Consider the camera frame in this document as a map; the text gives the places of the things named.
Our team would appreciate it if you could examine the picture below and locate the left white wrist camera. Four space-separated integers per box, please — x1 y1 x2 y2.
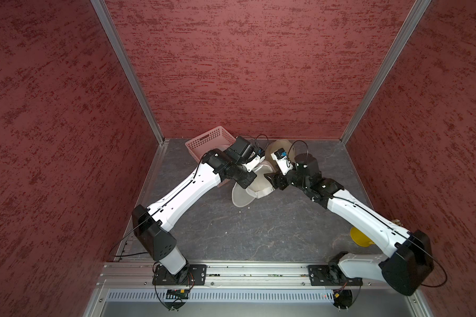
243 148 265 172

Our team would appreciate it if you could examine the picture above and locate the yellow pencil cup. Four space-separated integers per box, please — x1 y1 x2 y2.
350 227 375 248

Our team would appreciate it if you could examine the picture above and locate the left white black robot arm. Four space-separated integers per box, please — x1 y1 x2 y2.
132 137 265 284

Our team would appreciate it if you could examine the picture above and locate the beige baseball cap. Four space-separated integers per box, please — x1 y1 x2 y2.
264 139 296 173

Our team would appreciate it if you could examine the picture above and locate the white pink baseball cap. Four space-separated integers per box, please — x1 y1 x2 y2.
231 161 278 207

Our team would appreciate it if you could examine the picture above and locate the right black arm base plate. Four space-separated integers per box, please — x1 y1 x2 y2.
308 265 363 287

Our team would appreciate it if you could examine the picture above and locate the pink plastic basket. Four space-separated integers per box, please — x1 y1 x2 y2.
184 125 239 188

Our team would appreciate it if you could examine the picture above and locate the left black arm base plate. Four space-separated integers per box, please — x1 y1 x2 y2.
153 264 208 287

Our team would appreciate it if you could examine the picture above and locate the aluminium front rail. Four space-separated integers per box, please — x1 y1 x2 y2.
97 260 389 289

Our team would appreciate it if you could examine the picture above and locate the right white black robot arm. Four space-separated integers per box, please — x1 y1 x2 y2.
265 149 434 296

